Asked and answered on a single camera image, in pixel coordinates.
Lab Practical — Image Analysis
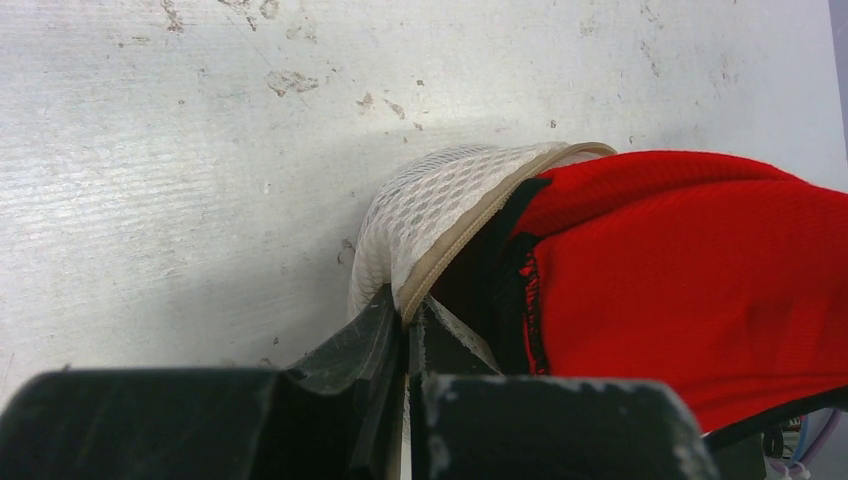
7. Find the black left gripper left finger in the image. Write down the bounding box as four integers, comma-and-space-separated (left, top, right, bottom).
1, 286, 405, 479

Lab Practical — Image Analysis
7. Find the white mesh bag beige trim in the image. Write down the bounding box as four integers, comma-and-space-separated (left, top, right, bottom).
347, 142, 613, 375

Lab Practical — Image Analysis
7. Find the red bra black trim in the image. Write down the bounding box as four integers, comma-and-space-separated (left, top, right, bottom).
432, 150, 847, 448

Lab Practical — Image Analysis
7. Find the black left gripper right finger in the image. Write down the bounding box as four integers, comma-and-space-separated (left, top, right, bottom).
409, 301, 719, 479

